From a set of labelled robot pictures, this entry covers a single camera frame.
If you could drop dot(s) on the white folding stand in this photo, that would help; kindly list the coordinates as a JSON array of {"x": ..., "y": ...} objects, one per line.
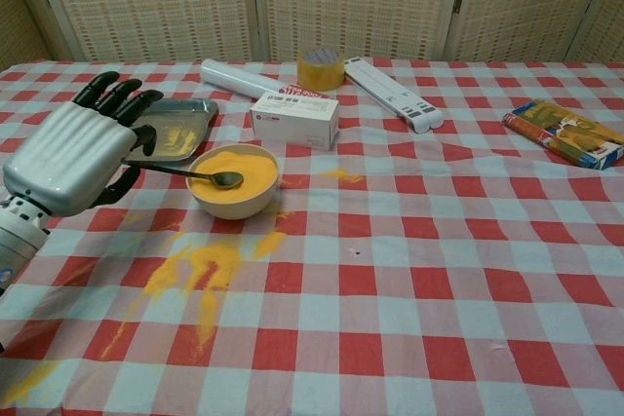
[{"x": 390, "y": 92}]

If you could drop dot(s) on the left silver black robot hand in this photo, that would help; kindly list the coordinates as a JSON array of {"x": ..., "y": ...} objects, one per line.
[{"x": 68, "y": 158}]

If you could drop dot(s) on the black metal spoon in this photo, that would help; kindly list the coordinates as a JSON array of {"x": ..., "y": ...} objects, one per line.
[{"x": 226, "y": 179}]

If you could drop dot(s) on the yellowish clear tape roll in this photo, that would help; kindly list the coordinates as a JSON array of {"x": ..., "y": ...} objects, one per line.
[{"x": 321, "y": 75}]

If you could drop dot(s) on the small white cardboard box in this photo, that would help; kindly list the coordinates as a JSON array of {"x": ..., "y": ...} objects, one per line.
[{"x": 292, "y": 121}]

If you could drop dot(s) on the yellow bowl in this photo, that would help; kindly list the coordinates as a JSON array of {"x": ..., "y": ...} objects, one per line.
[{"x": 234, "y": 204}]

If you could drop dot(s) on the red white checkered tablecloth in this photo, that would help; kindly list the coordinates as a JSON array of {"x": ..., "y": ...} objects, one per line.
[{"x": 390, "y": 289}]

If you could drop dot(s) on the colourful yellow blue flat box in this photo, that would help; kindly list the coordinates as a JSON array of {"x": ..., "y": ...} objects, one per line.
[{"x": 565, "y": 131}]

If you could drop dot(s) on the white plastic wrap roll box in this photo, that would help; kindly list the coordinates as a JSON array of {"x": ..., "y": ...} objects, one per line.
[{"x": 234, "y": 77}]

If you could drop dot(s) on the bamboo folding screen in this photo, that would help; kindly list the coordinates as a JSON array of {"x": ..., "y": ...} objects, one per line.
[{"x": 341, "y": 2}]

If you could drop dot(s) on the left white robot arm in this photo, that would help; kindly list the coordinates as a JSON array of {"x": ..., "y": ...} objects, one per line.
[{"x": 17, "y": 245}]

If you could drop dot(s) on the rectangular stainless steel tray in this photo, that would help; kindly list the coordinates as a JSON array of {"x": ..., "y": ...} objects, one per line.
[{"x": 185, "y": 126}]

